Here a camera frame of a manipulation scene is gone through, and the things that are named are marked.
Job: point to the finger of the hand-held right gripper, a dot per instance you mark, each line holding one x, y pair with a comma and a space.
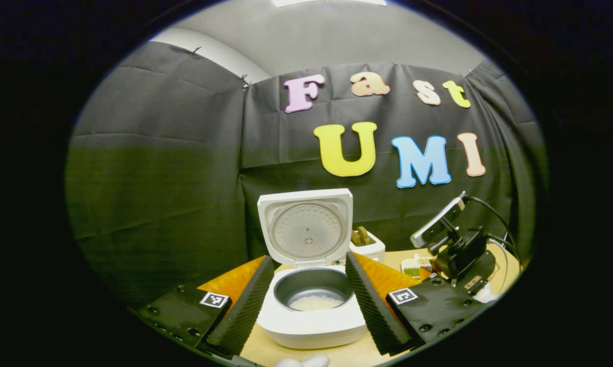
425, 274

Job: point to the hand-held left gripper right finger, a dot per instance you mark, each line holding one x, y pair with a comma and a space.
375, 311

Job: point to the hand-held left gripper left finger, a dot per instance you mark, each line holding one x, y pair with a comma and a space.
245, 311

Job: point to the white rice cooker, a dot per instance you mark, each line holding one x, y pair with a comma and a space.
306, 229

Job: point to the white divided grain dish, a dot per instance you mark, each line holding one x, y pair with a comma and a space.
412, 267

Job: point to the white toaster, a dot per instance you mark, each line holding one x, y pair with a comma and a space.
372, 251

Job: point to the brown toast slice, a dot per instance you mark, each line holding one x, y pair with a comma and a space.
356, 238
365, 234

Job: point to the black backdrop cloth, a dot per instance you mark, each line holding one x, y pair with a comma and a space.
158, 178

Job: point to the large ceiling light panel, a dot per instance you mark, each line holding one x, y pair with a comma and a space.
329, 2

